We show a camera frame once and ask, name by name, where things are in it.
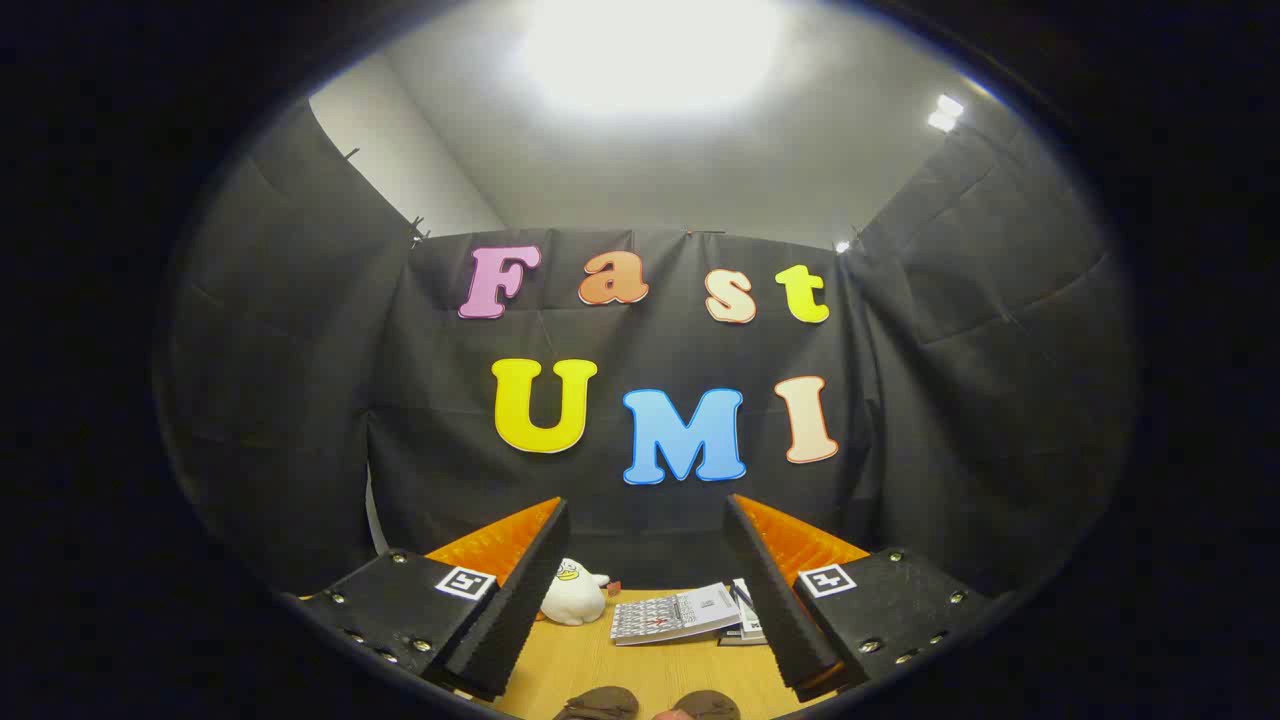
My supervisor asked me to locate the white duck plush toy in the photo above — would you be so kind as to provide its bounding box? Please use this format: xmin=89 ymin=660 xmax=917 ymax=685
xmin=540 ymin=558 xmax=611 ymax=627

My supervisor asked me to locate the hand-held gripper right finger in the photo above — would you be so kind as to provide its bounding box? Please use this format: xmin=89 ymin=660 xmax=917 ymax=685
xmin=725 ymin=493 xmax=996 ymax=701

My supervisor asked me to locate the bright ceiling light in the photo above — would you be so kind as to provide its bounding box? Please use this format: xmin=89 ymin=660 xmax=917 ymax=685
xmin=520 ymin=0 xmax=791 ymax=116

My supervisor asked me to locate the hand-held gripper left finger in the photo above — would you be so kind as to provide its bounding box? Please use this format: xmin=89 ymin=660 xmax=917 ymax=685
xmin=300 ymin=497 xmax=571 ymax=701

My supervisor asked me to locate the patterned cover book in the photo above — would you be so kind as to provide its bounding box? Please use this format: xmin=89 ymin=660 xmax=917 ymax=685
xmin=610 ymin=583 xmax=743 ymax=647

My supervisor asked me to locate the brown fuzzy shoe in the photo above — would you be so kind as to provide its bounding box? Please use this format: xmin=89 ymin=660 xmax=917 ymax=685
xmin=668 ymin=690 xmax=743 ymax=720
xmin=553 ymin=686 xmax=641 ymax=720

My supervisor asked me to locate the white book with dark picture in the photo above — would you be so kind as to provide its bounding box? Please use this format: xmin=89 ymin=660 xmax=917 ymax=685
xmin=730 ymin=578 xmax=766 ymax=635

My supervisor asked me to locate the black backdrop cloth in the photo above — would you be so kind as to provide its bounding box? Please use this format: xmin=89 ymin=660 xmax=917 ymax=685
xmin=160 ymin=100 xmax=1141 ymax=601

